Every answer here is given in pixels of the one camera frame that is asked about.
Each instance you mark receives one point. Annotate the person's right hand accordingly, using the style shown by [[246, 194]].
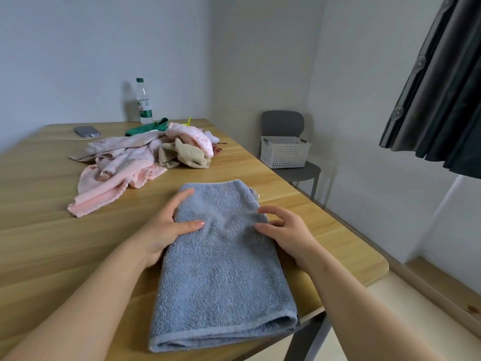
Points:
[[297, 240]]

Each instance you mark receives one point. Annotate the person's left hand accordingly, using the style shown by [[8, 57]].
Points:
[[158, 236]]

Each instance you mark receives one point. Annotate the salmon pink scalloped towel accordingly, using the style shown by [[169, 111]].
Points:
[[97, 195]]

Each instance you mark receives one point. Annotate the grey-blue towel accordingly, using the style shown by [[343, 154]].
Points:
[[221, 281]]

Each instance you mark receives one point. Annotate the tan brown towel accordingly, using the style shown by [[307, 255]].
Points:
[[189, 157]]

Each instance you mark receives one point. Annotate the white plastic basket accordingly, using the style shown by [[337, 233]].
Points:
[[285, 154]]

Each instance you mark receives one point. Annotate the pale pink towel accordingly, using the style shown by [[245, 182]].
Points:
[[112, 150]]

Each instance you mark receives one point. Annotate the pink dotted cloth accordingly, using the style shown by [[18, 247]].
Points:
[[195, 137]]

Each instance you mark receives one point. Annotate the green cloth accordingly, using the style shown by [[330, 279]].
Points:
[[144, 128]]

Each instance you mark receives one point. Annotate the lilac dotted white cloth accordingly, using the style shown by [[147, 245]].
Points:
[[212, 137]]

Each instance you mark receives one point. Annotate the yellow cloth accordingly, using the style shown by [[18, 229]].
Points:
[[188, 122]]

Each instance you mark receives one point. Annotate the person's left forearm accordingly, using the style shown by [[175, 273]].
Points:
[[75, 304]]

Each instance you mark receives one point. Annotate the person's right forearm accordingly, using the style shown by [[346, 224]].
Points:
[[368, 315]]

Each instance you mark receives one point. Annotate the wooden table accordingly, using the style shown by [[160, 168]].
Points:
[[56, 240]]

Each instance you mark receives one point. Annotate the grey chair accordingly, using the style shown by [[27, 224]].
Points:
[[282, 122]]

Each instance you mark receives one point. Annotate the grey smartphone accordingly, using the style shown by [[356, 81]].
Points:
[[86, 131]]

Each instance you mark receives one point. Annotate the clear green-label water bottle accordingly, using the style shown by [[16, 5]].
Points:
[[144, 107]]

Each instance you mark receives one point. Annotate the dark grey curtain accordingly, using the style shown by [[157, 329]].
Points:
[[443, 101]]

